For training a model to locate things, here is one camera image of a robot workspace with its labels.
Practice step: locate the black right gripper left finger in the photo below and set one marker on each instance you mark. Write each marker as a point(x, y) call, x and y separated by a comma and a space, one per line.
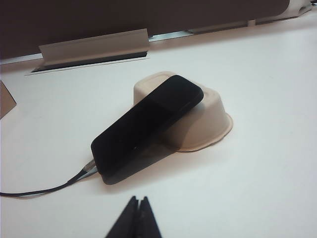
point(126, 223)

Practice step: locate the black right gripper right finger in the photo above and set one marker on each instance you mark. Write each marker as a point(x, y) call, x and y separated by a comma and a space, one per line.
point(149, 223)

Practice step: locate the black smartphone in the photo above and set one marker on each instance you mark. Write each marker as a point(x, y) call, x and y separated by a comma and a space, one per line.
point(143, 124)

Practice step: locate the beige pulp tray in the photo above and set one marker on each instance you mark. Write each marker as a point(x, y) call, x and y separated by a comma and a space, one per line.
point(210, 124)

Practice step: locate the long brown cardboard box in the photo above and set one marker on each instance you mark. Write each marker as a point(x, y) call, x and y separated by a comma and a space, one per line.
point(6, 104)

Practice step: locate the grey-brown fabric desk divider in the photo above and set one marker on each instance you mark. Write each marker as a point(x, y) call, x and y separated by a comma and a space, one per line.
point(99, 17)

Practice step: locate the white divider mounting bracket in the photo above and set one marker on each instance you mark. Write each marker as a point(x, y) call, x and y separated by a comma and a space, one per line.
point(301, 10)

